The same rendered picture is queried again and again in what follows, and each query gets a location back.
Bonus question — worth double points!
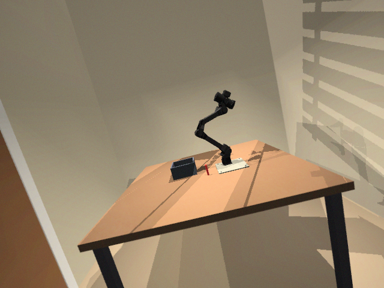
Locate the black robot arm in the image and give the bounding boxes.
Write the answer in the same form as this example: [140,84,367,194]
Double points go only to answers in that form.
[194,92,236,166]

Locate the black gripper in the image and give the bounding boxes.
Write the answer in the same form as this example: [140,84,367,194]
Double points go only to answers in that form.
[215,90,231,111]

